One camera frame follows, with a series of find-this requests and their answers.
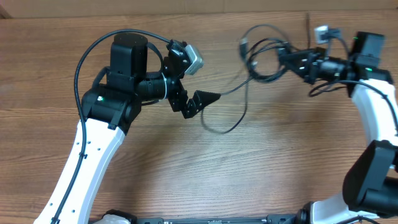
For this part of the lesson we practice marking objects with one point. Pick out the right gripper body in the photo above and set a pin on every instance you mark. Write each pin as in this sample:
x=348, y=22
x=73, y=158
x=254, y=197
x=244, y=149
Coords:
x=328, y=68

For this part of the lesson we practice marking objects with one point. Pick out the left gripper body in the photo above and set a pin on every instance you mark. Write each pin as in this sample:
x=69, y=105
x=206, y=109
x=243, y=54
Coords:
x=176, y=94

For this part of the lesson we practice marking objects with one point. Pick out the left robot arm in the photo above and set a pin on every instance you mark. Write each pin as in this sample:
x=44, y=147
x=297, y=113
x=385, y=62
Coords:
x=108, y=109

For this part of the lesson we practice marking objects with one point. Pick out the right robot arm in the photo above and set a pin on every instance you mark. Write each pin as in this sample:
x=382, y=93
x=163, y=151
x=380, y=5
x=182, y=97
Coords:
x=368, y=192

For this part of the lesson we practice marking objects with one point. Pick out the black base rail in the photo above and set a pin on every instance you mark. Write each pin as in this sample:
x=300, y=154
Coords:
x=117, y=216

